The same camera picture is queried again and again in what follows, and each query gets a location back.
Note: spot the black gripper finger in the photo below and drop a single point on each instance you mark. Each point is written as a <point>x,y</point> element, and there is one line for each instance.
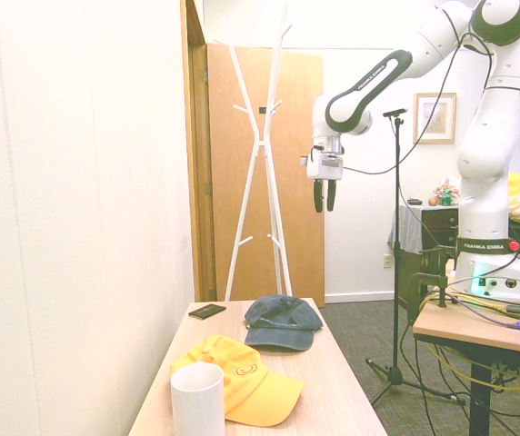
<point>331,195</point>
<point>318,197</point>

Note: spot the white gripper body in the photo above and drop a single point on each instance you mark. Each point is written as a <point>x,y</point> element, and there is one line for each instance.
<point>326,165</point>

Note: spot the dark blue denim cap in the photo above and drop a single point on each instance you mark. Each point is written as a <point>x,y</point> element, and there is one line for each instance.
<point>282,336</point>

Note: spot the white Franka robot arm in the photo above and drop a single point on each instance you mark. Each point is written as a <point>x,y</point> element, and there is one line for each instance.
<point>482,136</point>

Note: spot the yellow baseball cap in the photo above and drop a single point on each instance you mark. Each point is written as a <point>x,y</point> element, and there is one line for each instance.
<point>260,395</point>

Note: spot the brown wooden door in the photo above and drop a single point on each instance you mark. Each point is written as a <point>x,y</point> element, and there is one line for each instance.
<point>298,227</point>

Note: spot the white wooden coat rack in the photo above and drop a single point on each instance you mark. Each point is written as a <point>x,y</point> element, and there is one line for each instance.
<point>256,144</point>

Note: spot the grey draped cloth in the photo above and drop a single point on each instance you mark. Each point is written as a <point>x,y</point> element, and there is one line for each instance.
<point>405,227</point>

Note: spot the small orange fruit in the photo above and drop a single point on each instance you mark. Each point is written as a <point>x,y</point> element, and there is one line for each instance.
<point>432,201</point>

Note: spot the black tripod stand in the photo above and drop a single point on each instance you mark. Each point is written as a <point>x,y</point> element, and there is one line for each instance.
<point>396,272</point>

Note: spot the dark wood dresser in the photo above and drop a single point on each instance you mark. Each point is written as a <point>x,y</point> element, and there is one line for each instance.
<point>439,227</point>

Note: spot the black metal table clamp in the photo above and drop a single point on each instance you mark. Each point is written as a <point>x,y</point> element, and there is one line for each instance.
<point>416,290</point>

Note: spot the black flat card case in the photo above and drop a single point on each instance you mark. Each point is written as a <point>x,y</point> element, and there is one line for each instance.
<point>207,311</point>

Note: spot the red round knob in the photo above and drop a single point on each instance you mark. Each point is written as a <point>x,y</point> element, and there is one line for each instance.
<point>514,246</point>

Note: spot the white ceramic mug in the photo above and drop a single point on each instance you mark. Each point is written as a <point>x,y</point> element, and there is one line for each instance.
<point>196,404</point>

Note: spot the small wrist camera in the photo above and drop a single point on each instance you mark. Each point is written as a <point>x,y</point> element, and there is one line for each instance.
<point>303,161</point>

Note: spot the white wall outlet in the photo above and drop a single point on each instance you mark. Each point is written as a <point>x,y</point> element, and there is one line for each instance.
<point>387,261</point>

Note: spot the black bar camera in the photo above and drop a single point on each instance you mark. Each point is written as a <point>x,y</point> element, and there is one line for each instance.
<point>395,112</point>

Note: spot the framed wall picture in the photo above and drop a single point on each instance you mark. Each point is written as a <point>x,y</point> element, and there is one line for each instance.
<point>434,118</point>

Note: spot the brown wooden door frame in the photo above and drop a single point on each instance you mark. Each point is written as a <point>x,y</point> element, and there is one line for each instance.
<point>196,181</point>

